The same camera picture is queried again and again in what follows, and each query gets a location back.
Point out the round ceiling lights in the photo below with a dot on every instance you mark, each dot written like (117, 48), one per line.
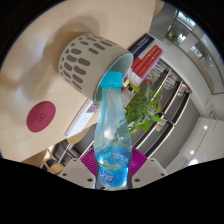
(193, 162)

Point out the small potted plant by window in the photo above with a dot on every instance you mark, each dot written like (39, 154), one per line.
(173, 36)

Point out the beige patterned mug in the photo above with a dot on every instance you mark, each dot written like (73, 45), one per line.
(83, 63)

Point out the clear bottle with blue cap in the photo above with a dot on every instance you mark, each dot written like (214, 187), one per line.
(111, 133)

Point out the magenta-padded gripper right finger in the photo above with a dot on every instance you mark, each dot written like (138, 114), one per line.
(150, 170)

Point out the grey shelf unit with books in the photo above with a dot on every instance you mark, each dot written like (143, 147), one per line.
(173, 100)

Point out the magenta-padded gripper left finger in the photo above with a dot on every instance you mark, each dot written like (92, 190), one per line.
(76, 171)

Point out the white book with patterned cover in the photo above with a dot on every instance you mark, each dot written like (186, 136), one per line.
(83, 118)

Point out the pink-covered book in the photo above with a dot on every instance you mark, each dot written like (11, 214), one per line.
(152, 63)

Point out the flat round red coaster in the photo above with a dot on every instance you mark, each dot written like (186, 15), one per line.
(40, 116)

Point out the red book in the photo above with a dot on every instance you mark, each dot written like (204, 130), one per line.
(145, 56)

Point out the green potted plant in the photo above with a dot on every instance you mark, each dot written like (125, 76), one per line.
(143, 110)

